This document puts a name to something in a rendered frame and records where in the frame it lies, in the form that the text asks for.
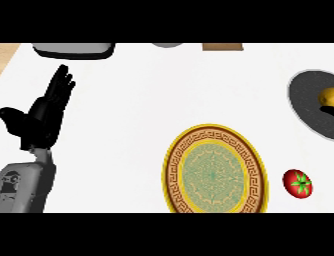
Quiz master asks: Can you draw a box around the yellow patterned round plate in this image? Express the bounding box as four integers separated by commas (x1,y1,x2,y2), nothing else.
161,123,271,214

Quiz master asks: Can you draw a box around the brown wooden block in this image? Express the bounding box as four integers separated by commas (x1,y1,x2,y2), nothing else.
201,43,246,52

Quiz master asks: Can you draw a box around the red tomato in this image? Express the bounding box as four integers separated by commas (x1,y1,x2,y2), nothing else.
281,168,315,200

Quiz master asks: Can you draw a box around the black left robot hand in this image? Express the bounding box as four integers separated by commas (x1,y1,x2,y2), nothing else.
0,64,77,152

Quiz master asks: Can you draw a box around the grey round object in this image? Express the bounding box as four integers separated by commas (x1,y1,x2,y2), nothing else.
151,43,186,49

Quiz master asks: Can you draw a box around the dark grey round pan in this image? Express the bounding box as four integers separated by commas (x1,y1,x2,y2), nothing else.
287,69,334,145

